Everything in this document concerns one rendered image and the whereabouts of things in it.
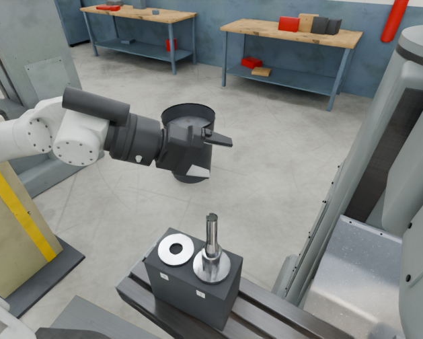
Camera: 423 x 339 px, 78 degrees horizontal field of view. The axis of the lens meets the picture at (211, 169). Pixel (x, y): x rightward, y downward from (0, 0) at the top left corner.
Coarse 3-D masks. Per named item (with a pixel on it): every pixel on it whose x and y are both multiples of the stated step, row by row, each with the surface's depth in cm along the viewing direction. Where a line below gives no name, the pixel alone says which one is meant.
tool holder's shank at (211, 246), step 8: (208, 216) 52; (216, 216) 53; (208, 224) 51; (216, 224) 52; (208, 232) 53; (216, 232) 53; (208, 240) 55; (216, 240) 55; (208, 248) 56; (216, 248) 57
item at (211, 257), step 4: (204, 244) 60; (204, 248) 59; (220, 248) 59; (204, 252) 58; (216, 252) 58; (220, 252) 58; (204, 256) 58; (208, 256) 58; (212, 256) 58; (216, 256) 58; (220, 256) 58; (208, 260) 58; (212, 260) 57; (216, 260) 58
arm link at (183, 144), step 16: (144, 128) 45; (160, 128) 48; (176, 128) 48; (192, 128) 48; (144, 144) 44; (160, 144) 47; (176, 144) 46; (192, 144) 47; (128, 160) 46; (144, 160) 46; (160, 160) 48; (176, 160) 50; (192, 160) 50
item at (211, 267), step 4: (204, 260) 58; (220, 260) 59; (204, 264) 60; (208, 264) 59; (212, 264) 58; (216, 264) 59; (220, 264) 60; (204, 268) 61; (208, 268) 60; (212, 268) 60; (216, 268) 60; (220, 268) 62; (208, 272) 61; (212, 272) 61
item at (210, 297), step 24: (168, 240) 68; (192, 240) 69; (168, 264) 63; (192, 264) 64; (240, 264) 64; (168, 288) 68; (192, 288) 61; (216, 288) 60; (192, 312) 70; (216, 312) 63
